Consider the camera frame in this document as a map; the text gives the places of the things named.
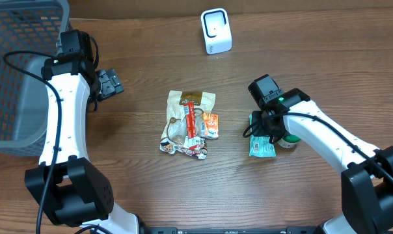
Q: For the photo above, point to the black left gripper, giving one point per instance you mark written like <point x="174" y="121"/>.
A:
<point x="109" y="84"/>

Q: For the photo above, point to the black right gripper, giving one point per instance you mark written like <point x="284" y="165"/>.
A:
<point x="268" y="129"/>

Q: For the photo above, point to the white green round container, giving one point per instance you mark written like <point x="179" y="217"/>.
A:
<point x="288" y="141"/>

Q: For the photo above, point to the grey plastic mesh basket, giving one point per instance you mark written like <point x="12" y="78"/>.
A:
<point x="29" y="32"/>

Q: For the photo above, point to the small orange snack packet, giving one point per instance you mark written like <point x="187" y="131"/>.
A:
<point x="210" y="126"/>

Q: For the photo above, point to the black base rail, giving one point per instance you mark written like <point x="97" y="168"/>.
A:
<point x="286" y="230"/>

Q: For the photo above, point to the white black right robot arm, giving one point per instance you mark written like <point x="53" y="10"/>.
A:
<point x="366" y="172"/>

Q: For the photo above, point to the beige pet treat bag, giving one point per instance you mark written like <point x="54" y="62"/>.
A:
<point x="174" y="136"/>

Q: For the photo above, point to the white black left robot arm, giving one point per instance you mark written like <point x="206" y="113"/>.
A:
<point x="69" y="189"/>

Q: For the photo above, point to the red stick snack packet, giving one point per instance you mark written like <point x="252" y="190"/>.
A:
<point x="191" y="129"/>

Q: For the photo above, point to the teal orange snack packet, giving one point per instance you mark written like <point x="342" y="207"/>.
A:
<point x="259" y="144"/>

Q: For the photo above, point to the white barcode scanner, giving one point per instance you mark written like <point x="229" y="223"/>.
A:
<point x="216" y="31"/>

